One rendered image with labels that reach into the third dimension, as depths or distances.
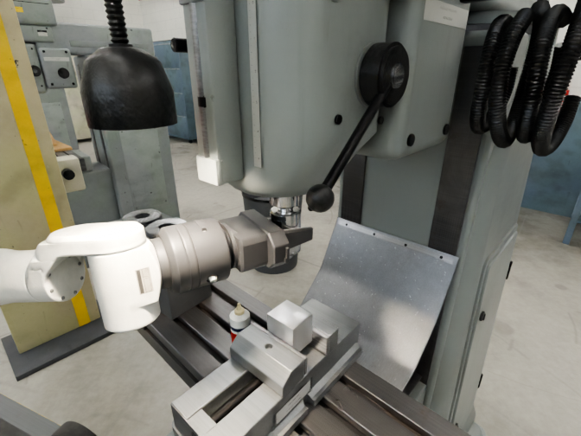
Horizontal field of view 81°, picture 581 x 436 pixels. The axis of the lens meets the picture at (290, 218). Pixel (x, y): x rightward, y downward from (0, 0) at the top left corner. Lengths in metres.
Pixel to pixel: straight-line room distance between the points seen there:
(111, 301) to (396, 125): 0.42
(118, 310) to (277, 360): 0.26
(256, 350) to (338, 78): 0.43
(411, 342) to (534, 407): 1.39
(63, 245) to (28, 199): 1.71
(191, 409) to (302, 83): 0.47
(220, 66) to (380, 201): 0.57
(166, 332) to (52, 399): 1.41
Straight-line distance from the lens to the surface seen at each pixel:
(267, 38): 0.37
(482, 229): 0.82
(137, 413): 1.95
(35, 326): 2.43
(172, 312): 0.85
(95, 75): 0.31
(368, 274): 0.88
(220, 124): 0.39
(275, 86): 0.37
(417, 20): 0.50
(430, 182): 0.79
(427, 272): 0.83
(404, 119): 0.50
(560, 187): 4.68
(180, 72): 7.70
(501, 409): 2.08
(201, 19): 0.39
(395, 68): 0.43
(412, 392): 1.02
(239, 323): 0.70
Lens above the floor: 1.46
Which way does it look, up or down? 23 degrees down
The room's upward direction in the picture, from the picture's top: straight up
